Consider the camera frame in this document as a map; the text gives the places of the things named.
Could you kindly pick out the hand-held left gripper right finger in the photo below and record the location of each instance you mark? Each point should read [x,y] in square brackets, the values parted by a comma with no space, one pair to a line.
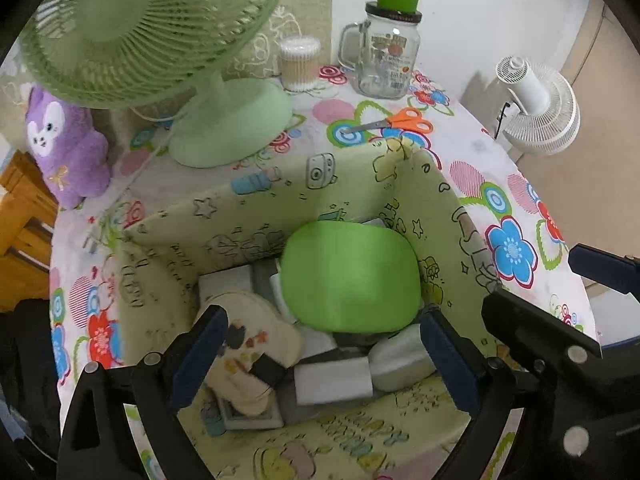
[447,360]

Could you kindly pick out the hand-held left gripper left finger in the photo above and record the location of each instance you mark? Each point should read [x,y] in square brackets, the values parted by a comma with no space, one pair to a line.
[197,360]

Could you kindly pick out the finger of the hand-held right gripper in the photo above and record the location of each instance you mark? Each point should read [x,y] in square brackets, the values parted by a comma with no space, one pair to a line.
[535,335]
[600,267]

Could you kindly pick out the round white device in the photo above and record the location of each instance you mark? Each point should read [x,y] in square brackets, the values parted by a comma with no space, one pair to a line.
[400,357]

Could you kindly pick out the round cartoon coaster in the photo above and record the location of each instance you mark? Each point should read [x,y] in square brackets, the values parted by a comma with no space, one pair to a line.
[260,330]

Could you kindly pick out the white remote control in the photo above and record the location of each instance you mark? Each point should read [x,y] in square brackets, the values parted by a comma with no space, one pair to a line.
[250,417]

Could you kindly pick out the white power bank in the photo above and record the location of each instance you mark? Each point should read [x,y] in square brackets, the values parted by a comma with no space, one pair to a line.
[225,285]

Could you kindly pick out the white charger with label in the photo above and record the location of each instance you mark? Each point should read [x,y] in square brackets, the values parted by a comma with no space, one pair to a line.
[332,380]

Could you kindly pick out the plain white charger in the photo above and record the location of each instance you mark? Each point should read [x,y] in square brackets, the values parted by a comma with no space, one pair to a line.
[317,342]

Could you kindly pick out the green rounded pad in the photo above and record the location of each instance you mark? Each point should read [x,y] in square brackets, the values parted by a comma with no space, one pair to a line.
[350,275]

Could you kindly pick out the yellow patterned storage box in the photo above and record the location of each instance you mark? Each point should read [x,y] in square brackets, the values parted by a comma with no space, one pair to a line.
[240,225]

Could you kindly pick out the beige door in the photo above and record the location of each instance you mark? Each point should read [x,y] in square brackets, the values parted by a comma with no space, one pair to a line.
[600,135]

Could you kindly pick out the white floor fan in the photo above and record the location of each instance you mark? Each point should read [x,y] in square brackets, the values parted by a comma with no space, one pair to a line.
[545,115]

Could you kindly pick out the black clothing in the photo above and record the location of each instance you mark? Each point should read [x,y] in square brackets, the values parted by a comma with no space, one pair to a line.
[25,385]

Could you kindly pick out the wooden chair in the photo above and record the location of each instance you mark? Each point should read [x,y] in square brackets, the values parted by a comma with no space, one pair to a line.
[25,220]

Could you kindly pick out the purple plush toy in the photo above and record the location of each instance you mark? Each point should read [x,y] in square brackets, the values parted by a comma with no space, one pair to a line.
[70,160]

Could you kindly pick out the orange scissors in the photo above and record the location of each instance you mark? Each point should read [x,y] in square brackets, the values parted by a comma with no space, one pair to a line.
[405,119]

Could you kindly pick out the glass mug with green lid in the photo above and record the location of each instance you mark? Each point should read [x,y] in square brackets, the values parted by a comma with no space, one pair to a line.
[387,55]

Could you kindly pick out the cotton swab container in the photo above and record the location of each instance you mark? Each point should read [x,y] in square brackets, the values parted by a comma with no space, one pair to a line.
[299,67]

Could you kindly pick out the green desk fan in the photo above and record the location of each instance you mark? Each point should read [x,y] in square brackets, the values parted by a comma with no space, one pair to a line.
[125,25]

